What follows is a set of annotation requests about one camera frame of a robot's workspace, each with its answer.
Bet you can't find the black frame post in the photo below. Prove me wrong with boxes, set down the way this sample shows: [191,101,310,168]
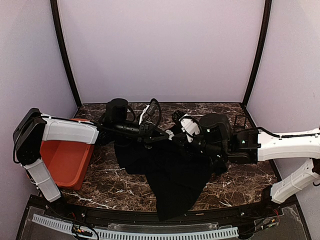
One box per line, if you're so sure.
[50,0,82,109]
[241,0,272,109]

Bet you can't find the black front rail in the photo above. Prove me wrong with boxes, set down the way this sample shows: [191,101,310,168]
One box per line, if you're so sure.
[27,195,296,226]

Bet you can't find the black t-shirt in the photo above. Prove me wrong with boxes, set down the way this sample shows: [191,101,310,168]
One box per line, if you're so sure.
[114,137,227,213]

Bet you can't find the orange plastic bin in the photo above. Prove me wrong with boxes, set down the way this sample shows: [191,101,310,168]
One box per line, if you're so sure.
[24,118,95,191]

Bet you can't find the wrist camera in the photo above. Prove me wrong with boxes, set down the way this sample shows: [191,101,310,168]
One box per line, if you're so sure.
[171,110,201,143]
[138,98,159,125]

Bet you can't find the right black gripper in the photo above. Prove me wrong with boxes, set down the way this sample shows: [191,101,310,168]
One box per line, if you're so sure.
[170,130,227,161]

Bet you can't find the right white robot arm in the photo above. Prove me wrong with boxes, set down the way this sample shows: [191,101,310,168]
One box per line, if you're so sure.
[172,111,320,217]

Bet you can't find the black display stand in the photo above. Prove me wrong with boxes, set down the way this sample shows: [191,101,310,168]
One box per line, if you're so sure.
[233,115,248,131]

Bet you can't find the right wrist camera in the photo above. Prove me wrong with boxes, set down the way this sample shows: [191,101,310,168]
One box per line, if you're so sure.
[171,110,201,143]

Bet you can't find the left black frame post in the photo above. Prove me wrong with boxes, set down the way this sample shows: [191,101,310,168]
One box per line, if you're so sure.
[50,0,82,109]

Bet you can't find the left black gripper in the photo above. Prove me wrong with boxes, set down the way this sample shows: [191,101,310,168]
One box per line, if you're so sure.
[115,120,170,144]

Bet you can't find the white slotted cable duct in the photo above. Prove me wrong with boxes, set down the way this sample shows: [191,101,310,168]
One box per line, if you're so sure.
[31,214,239,240]

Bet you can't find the right black frame post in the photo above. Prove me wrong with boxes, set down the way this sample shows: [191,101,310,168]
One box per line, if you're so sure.
[241,0,272,109]

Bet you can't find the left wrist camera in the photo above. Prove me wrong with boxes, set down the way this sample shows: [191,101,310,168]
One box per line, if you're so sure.
[138,98,159,125]

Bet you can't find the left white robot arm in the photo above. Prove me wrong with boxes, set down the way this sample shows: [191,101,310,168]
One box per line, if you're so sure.
[12,98,169,218]

